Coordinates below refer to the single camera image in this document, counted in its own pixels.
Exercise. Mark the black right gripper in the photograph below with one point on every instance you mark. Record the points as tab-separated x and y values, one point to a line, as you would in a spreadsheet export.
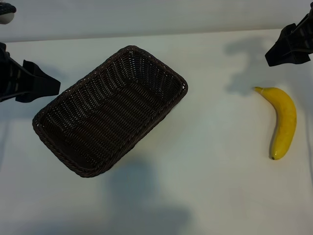
304	36

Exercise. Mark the dark brown woven basket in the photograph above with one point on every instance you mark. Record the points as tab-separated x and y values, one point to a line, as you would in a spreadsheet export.
110	110

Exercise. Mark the yellow banana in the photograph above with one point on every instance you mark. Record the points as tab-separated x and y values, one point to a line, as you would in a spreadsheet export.
286	115

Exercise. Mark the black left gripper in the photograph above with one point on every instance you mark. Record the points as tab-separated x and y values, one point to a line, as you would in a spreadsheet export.
9	78

